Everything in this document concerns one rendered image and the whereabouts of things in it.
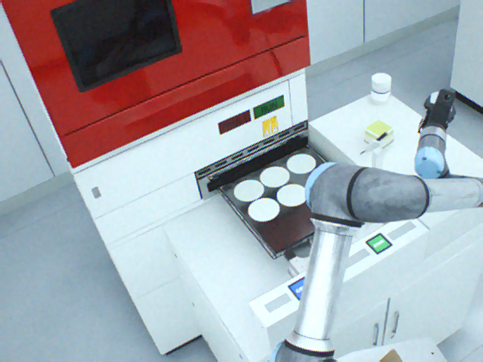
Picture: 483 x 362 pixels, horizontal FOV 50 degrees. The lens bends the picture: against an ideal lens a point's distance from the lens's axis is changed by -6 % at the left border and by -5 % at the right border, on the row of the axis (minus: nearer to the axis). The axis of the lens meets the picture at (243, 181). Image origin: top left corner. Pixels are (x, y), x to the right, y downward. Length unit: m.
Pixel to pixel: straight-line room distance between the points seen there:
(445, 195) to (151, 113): 0.82
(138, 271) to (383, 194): 1.12
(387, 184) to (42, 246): 2.42
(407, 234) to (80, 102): 0.97
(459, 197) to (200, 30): 0.79
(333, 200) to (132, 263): 0.98
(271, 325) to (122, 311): 1.43
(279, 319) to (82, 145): 0.70
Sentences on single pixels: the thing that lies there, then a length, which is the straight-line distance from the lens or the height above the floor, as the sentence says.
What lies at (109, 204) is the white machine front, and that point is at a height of 1.00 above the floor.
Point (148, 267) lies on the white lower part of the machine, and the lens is 1.99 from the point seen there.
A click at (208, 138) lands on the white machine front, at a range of 1.74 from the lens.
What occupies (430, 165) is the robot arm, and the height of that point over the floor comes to 1.22.
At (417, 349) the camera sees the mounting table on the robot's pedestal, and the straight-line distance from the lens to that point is 1.53.
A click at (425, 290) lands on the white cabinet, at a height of 0.63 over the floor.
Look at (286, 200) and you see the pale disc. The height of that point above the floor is 0.90.
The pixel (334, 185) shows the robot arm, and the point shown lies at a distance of 1.14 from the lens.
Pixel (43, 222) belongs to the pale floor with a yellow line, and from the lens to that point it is 3.34.
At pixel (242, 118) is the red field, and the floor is 1.10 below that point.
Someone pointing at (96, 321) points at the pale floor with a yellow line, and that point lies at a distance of 2.74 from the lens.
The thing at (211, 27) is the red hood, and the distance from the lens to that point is 1.50.
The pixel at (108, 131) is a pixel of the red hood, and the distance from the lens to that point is 1.52.
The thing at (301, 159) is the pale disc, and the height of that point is 0.90.
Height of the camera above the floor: 2.15
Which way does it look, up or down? 43 degrees down
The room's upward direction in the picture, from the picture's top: 10 degrees counter-clockwise
